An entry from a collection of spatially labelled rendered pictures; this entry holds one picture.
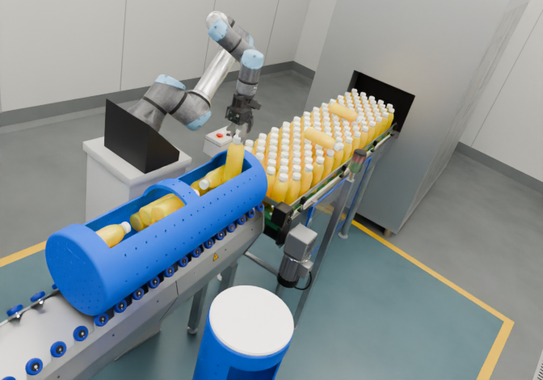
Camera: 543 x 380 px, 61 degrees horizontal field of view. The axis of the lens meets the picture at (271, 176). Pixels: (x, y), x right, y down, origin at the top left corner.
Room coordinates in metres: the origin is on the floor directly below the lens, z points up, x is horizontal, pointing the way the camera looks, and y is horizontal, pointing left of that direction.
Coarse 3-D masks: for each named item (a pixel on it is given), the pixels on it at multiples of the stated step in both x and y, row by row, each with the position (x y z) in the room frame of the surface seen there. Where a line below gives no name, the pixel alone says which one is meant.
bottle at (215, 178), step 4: (224, 164) 1.74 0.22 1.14; (220, 168) 1.69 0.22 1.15; (224, 168) 1.70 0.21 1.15; (208, 172) 1.65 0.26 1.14; (212, 172) 1.64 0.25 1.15; (216, 172) 1.65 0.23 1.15; (220, 172) 1.66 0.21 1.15; (204, 176) 1.63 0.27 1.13; (208, 176) 1.62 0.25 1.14; (212, 176) 1.62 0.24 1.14; (216, 176) 1.63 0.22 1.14; (220, 176) 1.64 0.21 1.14; (208, 180) 1.60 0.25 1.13; (212, 180) 1.61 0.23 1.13; (216, 180) 1.62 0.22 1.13; (220, 180) 1.63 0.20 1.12; (224, 180) 1.66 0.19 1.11; (208, 184) 1.59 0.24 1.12; (212, 184) 1.60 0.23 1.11; (216, 184) 1.61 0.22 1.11; (220, 184) 1.64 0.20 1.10
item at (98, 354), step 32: (256, 224) 1.72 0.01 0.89; (224, 256) 1.49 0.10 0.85; (192, 288) 1.34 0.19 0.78; (32, 320) 0.89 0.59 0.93; (64, 320) 0.92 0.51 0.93; (128, 320) 1.02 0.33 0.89; (160, 320) 1.26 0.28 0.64; (0, 352) 0.77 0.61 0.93; (32, 352) 0.80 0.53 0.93; (96, 352) 0.89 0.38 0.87
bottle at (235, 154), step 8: (232, 144) 1.64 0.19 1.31; (240, 144) 1.64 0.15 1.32; (232, 152) 1.62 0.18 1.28; (240, 152) 1.62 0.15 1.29; (232, 160) 1.61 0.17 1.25; (240, 160) 1.62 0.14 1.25; (232, 168) 1.61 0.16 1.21; (240, 168) 1.63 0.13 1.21; (224, 176) 1.63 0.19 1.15; (232, 176) 1.61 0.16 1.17
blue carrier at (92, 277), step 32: (224, 160) 1.79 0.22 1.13; (256, 160) 1.71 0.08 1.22; (160, 192) 1.47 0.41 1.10; (192, 192) 1.35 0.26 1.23; (224, 192) 1.45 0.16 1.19; (256, 192) 1.61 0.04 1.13; (96, 224) 1.19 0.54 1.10; (160, 224) 1.16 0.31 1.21; (192, 224) 1.26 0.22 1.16; (224, 224) 1.42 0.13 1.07; (64, 256) 0.98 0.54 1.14; (96, 256) 0.94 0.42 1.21; (128, 256) 1.01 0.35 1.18; (160, 256) 1.10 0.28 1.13; (64, 288) 0.98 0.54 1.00; (96, 288) 0.92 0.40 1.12; (128, 288) 0.98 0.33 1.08
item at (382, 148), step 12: (384, 144) 3.02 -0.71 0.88; (372, 156) 2.82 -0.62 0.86; (372, 168) 3.02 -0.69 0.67; (336, 180) 2.30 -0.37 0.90; (324, 192) 2.14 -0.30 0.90; (360, 192) 3.02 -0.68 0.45; (312, 204) 2.01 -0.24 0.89; (300, 216) 1.90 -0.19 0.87; (348, 216) 3.03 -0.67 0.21; (264, 228) 1.95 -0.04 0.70; (288, 228) 1.81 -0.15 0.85; (348, 228) 3.02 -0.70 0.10; (276, 240) 1.74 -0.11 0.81; (264, 264) 2.11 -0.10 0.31; (276, 276) 2.06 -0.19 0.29; (276, 288) 2.05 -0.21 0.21
